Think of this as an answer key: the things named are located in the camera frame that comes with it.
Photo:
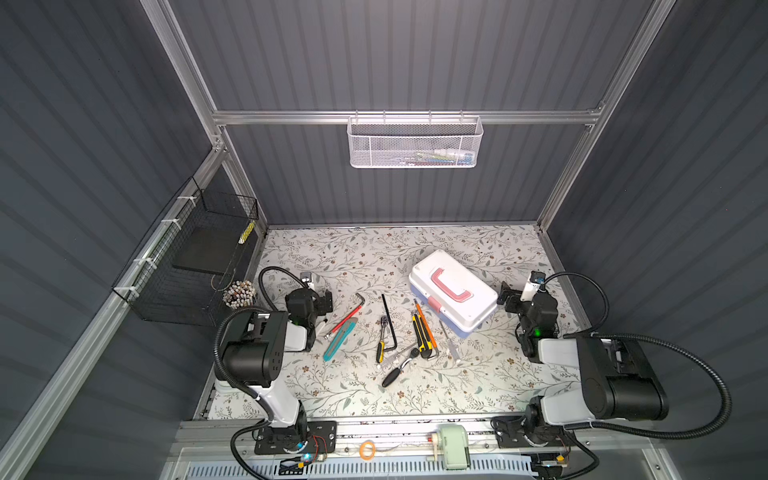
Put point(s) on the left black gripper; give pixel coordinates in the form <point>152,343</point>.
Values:
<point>324,303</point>

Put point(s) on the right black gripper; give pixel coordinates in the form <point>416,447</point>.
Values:
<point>511,299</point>

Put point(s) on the white blue tool box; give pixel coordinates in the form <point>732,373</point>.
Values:
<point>460,299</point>

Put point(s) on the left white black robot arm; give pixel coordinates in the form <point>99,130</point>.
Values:
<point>251,344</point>

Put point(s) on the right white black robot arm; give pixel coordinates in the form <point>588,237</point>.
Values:
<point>618,385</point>

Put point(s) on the clear small tool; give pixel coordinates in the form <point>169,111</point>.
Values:
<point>451,345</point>

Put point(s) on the teal utility knife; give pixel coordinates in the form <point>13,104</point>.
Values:
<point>339,338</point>

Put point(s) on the orange pencil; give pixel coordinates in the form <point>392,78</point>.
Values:
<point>425,324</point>

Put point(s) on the black hex key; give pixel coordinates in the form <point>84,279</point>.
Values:
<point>389,326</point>

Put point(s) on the yellow black pliers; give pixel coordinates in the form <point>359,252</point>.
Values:
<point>381,347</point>

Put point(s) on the yellow green marker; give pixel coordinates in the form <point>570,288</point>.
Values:
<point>246,233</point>

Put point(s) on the yellow black utility knife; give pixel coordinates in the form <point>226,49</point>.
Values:
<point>423,341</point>

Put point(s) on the mint green device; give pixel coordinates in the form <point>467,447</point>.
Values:
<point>451,445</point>

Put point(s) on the red handled hex key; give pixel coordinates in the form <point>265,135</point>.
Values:
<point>360,303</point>

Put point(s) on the black handled screwdriver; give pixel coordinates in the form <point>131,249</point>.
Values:
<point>395,373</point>

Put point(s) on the black wire side basket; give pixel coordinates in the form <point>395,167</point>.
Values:
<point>180,275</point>

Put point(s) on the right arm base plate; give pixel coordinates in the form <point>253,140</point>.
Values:
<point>518,432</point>

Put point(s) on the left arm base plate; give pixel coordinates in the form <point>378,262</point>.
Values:
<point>308,437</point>

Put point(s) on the white wire wall basket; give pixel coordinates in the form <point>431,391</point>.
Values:
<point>423,141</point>

